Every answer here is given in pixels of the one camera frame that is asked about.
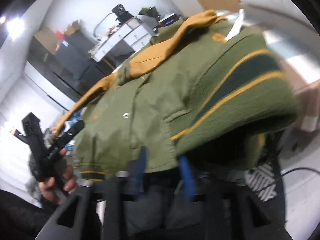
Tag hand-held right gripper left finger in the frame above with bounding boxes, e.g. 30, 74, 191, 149
35, 147, 148, 240

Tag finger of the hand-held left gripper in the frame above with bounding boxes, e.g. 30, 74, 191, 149
53, 119, 85, 151

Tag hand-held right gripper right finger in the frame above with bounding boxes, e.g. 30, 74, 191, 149
178, 156, 287, 240

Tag green and mustard jacket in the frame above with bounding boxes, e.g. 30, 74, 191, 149
51, 9, 302, 182

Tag person's left forearm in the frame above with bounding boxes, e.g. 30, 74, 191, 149
0, 189, 54, 240

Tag person's left hand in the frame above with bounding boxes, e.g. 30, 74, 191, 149
39, 148, 78, 205

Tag person's grey pants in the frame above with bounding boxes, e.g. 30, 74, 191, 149
122, 187, 208, 240

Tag black wardrobe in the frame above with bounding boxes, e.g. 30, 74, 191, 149
27, 27, 119, 103

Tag black and white patterned cloth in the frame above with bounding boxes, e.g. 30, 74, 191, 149
244, 164, 278, 203

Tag white desk with drawers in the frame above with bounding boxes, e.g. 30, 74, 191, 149
92, 17, 152, 63

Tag cardboard box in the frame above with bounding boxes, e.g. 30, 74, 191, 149
64, 21, 84, 36

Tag metal framed mirror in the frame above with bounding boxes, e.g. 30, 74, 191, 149
93, 12, 116, 38

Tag black hat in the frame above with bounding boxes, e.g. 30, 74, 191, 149
111, 4, 133, 23

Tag green wrapped bouquet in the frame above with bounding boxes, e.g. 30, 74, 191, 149
138, 6, 161, 28

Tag white cabinet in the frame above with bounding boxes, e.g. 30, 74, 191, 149
167, 0, 208, 18

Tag black cable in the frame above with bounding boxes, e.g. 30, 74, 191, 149
272, 167, 320, 182

